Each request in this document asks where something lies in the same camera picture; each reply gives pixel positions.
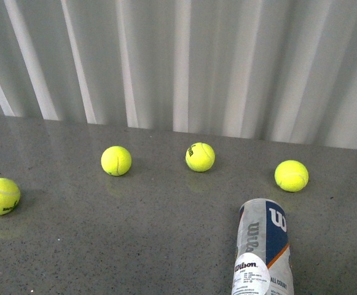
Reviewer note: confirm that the clear Wilson tennis ball can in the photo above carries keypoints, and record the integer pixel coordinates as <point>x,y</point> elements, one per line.
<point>262,264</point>

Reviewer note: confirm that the tennis ball with black logo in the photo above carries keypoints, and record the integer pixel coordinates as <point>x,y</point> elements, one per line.
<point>200,157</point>

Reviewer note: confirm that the far right tennis ball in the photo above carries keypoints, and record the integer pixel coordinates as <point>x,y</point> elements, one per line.
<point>291,176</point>

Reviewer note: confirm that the white pleated curtain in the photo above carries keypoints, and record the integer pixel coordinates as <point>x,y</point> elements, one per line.
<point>281,71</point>

